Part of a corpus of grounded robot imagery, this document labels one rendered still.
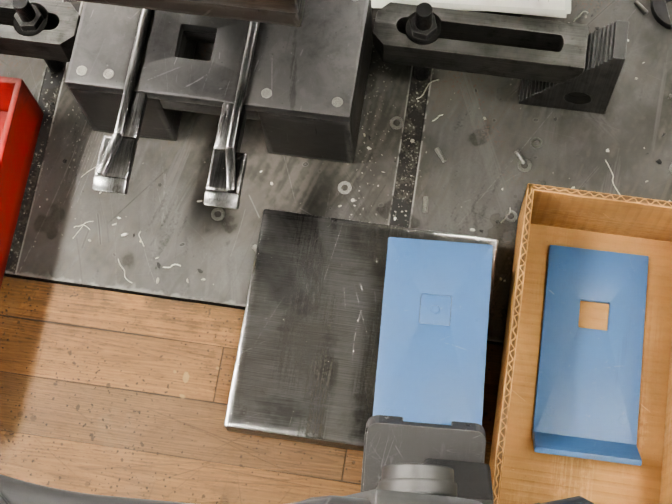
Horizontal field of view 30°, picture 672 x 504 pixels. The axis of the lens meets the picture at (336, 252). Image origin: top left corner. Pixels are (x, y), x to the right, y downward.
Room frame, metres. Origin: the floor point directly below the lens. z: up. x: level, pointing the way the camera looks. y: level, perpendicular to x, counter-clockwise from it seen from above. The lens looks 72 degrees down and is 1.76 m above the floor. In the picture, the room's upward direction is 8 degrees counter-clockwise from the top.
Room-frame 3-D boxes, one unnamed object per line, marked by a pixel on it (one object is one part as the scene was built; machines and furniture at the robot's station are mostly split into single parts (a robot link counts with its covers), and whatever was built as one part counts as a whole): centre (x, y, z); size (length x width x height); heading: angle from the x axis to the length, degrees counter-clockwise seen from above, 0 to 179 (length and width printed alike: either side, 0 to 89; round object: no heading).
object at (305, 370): (0.22, -0.01, 0.91); 0.17 x 0.16 x 0.02; 73
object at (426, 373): (0.19, -0.05, 0.98); 0.15 x 0.07 x 0.03; 167
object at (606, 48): (0.39, -0.19, 0.95); 0.06 x 0.03 x 0.09; 73
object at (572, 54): (0.41, -0.12, 0.95); 0.15 x 0.03 x 0.10; 73
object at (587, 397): (0.18, -0.17, 0.92); 0.15 x 0.07 x 0.03; 164
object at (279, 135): (0.43, 0.06, 0.94); 0.20 x 0.10 x 0.07; 73
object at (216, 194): (0.34, 0.06, 0.98); 0.07 x 0.02 x 0.01; 163
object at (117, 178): (0.36, 0.14, 0.98); 0.07 x 0.02 x 0.01; 163
